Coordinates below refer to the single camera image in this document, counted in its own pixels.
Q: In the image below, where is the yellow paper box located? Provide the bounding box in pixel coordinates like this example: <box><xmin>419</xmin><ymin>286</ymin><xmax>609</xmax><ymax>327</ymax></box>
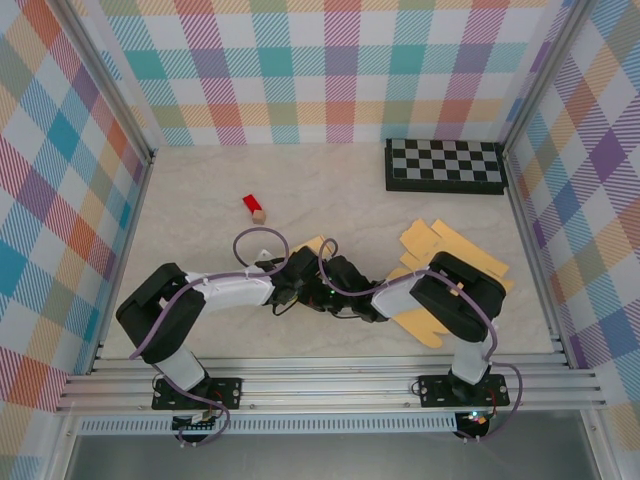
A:
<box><xmin>288</xmin><ymin>233</ymin><xmax>329</xmax><ymax>262</ymax></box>
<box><xmin>388</xmin><ymin>217</ymin><xmax>516</xmax><ymax>350</ymax></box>

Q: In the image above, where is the black grey chessboard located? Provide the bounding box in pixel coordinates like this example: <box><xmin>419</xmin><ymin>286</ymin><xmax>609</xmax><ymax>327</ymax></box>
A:
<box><xmin>383</xmin><ymin>138</ymin><xmax>509</xmax><ymax>197</ymax></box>

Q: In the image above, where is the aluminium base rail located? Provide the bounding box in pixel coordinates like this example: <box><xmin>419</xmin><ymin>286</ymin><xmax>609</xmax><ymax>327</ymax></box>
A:
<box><xmin>54</xmin><ymin>354</ymin><xmax>609</xmax><ymax>415</ymax></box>

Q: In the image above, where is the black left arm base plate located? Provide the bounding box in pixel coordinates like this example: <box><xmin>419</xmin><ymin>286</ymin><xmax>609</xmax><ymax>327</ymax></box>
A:
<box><xmin>151</xmin><ymin>377</ymin><xmax>244</xmax><ymax>412</ymax></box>

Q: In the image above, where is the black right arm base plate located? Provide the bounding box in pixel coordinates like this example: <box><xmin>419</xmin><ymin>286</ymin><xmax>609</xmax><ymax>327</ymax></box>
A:
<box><xmin>417</xmin><ymin>374</ymin><xmax>511</xmax><ymax>408</ymax></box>

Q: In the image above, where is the perforated metal cable tray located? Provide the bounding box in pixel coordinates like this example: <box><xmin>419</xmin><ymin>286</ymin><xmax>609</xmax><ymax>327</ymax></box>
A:
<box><xmin>77</xmin><ymin>417</ymin><xmax>460</xmax><ymax>435</ymax></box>

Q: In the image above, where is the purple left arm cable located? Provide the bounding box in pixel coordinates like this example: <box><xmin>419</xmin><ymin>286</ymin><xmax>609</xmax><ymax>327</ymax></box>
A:
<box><xmin>128</xmin><ymin>227</ymin><xmax>290</xmax><ymax>448</ymax></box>

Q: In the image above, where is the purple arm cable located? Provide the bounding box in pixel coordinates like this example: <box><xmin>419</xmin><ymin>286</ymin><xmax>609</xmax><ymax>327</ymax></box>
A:
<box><xmin>128</xmin><ymin>227</ymin><xmax>290</xmax><ymax>448</ymax></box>
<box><xmin>318</xmin><ymin>238</ymin><xmax>525</xmax><ymax>444</ymax></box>

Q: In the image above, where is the aluminium side rail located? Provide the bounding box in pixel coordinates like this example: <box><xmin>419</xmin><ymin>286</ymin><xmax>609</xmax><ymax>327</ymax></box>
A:
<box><xmin>503</xmin><ymin>149</ymin><xmax>572</xmax><ymax>369</ymax></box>
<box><xmin>88</xmin><ymin>152</ymin><xmax>157</xmax><ymax>375</ymax></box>

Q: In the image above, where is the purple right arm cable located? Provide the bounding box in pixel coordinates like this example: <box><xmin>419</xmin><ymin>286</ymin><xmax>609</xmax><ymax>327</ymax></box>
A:
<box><xmin>318</xmin><ymin>238</ymin><xmax>525</xmax><ymax>444</ymax></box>

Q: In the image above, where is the aluminium corner post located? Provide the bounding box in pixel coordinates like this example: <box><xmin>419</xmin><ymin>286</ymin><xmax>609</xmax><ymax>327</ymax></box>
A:
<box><xmin>58</xmin><ymin>0</ymin><xmax>157</xmax><ymax>166</ymax></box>
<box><xmin>501</xmin><ymin>0</ymin><xmax>599</xmax><ymax>159</ymax></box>

